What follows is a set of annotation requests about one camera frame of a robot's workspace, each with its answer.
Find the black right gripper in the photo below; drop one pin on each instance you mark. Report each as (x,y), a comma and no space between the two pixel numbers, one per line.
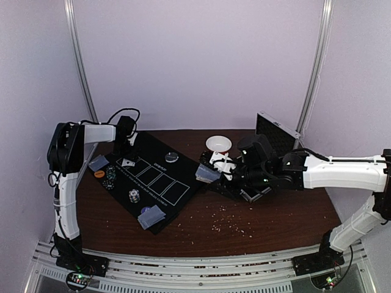
(212,168)

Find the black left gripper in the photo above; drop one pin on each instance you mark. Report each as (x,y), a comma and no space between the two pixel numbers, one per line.
(134,153)

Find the poker chip stack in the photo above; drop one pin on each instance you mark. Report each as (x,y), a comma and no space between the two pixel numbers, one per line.
(134,196)
(110,173)

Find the dealt card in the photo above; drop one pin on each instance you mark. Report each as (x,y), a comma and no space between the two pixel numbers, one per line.
(97,163)
(151,217)

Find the orange big blind button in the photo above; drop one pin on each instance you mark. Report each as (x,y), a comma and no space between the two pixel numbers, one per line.
(99,174)

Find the grey playing card deck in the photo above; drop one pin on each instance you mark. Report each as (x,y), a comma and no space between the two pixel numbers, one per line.
(206,175)

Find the clear grey dealer button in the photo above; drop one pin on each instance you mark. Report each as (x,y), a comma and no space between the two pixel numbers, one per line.
(171,157)

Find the purple small blind button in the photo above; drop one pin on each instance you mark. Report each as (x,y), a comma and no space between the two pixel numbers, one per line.
(145,209)

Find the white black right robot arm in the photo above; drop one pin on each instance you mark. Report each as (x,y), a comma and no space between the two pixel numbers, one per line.
(259,166)

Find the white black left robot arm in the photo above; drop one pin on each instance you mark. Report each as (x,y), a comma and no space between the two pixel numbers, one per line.
(65,157)

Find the black poker table mat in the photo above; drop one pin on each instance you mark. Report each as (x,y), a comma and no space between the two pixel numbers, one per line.
(168,185)

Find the white orange bowl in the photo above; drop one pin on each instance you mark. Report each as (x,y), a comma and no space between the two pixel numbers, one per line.
(220,144)

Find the aluminium poker chip case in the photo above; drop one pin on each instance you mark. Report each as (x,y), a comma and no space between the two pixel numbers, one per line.
(282,138)

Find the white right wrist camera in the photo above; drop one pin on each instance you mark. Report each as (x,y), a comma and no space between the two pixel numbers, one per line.
(223,164)

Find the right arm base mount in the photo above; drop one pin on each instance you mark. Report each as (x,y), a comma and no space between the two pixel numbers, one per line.
(316,262)

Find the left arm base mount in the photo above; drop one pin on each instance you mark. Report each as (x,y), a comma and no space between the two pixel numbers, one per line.
(88,264)

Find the aluminium front rail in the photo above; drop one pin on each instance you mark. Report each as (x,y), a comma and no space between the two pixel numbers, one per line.
(263,272)

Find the left aluminium frame post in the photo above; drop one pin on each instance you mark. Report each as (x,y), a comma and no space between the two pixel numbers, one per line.
(72,26)

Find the aluminium frame post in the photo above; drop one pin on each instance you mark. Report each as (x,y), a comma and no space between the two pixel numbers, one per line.
(72,26)
(320,52)

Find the right aluminium frame post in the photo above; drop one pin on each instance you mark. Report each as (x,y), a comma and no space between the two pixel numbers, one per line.
(320,52)

